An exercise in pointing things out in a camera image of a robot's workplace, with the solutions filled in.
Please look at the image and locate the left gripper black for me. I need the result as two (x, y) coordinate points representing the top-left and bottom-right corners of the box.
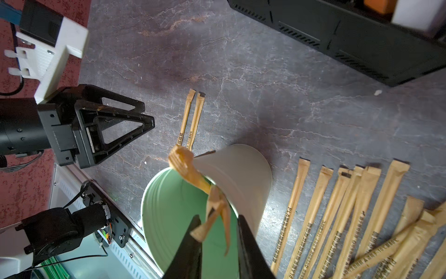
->
(37, 84), (155, 169)

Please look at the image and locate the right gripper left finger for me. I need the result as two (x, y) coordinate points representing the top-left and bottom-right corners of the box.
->
(162, 215), (202, 279)

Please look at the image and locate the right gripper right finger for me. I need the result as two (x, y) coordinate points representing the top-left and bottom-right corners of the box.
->
(237, 215), (275, 279)

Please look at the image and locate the green metal cup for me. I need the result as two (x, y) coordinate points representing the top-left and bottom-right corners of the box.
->
(141, 144), (272, 279)

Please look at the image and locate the paper straw eleventh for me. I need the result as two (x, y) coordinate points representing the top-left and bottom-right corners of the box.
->
(168, 145), (231, 255)

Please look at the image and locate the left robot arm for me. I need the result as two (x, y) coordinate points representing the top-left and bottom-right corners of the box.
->
(1, 84), (155, 279)

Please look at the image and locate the black mesh file holder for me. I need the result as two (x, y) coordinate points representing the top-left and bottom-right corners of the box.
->
(228, 1), (446, 87)

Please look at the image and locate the orange book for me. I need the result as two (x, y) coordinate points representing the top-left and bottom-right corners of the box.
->
(364, 0), (398, 15)

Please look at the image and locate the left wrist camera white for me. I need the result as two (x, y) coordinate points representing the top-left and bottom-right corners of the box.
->
(1, 1), (89, 104)

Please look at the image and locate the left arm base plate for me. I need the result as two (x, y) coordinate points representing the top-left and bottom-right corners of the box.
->
(81, 180), (131, 248)

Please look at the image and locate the aluminium front rail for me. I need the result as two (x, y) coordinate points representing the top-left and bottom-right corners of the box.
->
(49, 164), (163, 279)

